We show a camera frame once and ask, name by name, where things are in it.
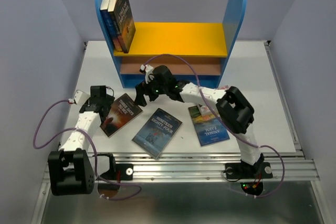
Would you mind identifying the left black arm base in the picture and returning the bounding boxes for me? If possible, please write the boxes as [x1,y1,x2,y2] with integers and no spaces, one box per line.
[99,163,133,182]

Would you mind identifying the blue and yellow bookshelf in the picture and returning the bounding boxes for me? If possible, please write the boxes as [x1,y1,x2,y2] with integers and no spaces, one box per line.
[94,0,247,88]

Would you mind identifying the Nineteen Eighty-Four book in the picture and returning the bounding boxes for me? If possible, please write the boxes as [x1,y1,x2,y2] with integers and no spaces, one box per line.
[132,108,182,159]

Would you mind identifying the Three Days to See book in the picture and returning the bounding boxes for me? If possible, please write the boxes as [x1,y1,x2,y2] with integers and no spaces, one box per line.
[100,93,143,137]

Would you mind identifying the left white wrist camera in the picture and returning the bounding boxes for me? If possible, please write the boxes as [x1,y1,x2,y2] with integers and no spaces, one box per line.
[68,90,90,106]

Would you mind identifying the Little Women book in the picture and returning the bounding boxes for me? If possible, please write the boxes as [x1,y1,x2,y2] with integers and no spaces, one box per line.
[197,85,229,116]

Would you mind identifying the Jane Eyre book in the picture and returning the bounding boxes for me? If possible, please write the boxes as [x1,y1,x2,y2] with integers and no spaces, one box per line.
[100,0,122,51]

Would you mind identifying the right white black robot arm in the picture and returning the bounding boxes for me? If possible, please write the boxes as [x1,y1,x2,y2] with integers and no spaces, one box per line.
[135,65,264,177]

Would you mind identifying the Animal Farm book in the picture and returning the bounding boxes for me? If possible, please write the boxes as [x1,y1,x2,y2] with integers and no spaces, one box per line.
[188,105,229,147]

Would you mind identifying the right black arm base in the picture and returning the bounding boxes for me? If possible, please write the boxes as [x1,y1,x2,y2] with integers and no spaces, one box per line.
[224,162,273,180]

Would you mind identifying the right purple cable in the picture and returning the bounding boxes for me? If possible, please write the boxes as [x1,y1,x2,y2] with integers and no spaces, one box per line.
[144,54,286,200]

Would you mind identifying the aluminium mounting rail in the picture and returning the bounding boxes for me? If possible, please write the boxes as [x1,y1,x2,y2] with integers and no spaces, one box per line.
[114,153,320,183]

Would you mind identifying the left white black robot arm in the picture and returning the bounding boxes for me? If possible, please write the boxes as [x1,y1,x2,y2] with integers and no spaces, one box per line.
[48,86,114,196]

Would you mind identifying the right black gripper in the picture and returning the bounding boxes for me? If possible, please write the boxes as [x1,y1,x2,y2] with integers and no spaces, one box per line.
[134,73,169,106]

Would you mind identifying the purple cable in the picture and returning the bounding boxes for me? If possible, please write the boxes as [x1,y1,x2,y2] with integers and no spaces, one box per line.
[33,99,142,201]
[144,54,286,200]

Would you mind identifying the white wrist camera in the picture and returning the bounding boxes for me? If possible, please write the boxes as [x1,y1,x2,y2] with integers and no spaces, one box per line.
[140,65,154,83]
[68,90,90,106]

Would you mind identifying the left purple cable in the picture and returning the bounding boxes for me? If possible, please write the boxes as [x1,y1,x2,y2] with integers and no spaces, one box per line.
[33,99,142,201]

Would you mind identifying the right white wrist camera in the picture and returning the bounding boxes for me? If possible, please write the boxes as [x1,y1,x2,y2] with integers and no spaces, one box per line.
[140,65,154,83]

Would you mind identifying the A Tale of Two Cities book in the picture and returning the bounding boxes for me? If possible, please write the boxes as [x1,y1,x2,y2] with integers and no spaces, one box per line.
[108,0,136,54]

